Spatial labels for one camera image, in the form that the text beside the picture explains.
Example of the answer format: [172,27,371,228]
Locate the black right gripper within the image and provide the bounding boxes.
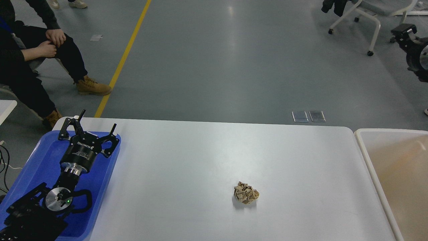
[390,23,428,83]

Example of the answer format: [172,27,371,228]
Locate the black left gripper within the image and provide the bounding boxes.
[58,110,120,174]

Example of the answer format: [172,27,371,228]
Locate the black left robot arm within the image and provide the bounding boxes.
[1,111,120,241]

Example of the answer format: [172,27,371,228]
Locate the person's lower hand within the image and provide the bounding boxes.
[35,40,57,58]

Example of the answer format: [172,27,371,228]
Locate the person's upper hand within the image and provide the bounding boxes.
[45,29,66,47]

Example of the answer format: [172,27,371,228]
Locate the tan boot near table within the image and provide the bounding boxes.
[42,110,63,130]

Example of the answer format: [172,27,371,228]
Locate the tan boot on floor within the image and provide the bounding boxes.
[75,75,113,96]

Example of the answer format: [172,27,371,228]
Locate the blue plastic tray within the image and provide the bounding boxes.
[0,130,120,241]

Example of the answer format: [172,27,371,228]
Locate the white rolling chair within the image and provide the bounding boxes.
[328,0,419,56]

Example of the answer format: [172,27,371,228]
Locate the white side table corner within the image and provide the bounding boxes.
[0,100,17,125]

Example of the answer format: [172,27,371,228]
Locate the dark jacket on chair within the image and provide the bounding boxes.
[321,0,349,17]

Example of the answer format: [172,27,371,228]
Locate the beige plastic bin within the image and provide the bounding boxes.
[355,129,428,241]

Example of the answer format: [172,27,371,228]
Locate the seated person in black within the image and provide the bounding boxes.
[1,0,88,119]

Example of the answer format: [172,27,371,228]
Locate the right metal floor plate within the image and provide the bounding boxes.
[309,111,326,122]

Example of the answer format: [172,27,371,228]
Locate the metal floor plate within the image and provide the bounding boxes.
[309,111,326,122]
[292,111,309,123]

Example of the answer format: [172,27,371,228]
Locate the bystander's white shoes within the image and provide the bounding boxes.
[47,0,88,10]

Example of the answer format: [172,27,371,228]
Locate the left metal floor plate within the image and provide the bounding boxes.
[292,111,309,123]

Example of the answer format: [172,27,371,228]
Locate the crumpled brown paper ball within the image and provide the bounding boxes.
[234,182,260,205]

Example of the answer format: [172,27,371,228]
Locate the black cables at left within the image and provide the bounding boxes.
[0,143,10,194]

